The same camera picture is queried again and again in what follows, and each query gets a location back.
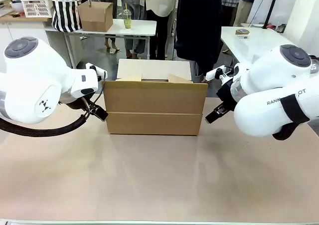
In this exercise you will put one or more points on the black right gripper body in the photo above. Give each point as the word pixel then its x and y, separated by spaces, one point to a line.
pixel 226 92

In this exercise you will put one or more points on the large brown cardboard box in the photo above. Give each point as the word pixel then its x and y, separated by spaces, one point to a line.
pixel 154 107

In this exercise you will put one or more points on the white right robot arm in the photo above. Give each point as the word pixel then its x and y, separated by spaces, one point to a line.
pixel 269 85

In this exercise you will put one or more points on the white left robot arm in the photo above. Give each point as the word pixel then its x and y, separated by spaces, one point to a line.
pixel 32 85

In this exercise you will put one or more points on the open brown cardboard box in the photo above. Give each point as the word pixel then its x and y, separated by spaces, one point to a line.
pixel 96 16

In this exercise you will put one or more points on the person in black sweatshirt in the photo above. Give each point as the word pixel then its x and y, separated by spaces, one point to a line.
pixel 199 23

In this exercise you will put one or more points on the person in khaki trousers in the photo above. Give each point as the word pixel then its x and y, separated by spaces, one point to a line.
pixel 245 8

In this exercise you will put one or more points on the white table with metal legs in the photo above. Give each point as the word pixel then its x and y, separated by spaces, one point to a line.
pixel 139 28

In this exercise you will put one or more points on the clear plastic drink cup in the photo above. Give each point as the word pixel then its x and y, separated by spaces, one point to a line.
pixel 127 19

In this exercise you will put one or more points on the black stand pole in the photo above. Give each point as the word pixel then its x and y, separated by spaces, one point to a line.
pixel 271 3

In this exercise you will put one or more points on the black white striped bag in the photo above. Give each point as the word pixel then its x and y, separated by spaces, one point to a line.
pixel 66 15

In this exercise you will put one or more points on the person in beige top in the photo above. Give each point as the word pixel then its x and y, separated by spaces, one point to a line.
pixel 159 3

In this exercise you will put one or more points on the person in grey trousers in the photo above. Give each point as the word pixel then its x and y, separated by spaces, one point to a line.
pixel 132 0

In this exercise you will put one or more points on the white plastic basket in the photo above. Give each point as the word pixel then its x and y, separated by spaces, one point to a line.
pixel 36 8

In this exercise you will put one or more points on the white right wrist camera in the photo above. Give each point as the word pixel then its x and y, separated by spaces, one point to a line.
pixel 218 72

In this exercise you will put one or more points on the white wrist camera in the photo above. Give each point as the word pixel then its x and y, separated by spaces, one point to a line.
pixel 96 70
pixel 218 72

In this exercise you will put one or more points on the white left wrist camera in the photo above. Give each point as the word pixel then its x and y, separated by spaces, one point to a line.
pixel 96 70

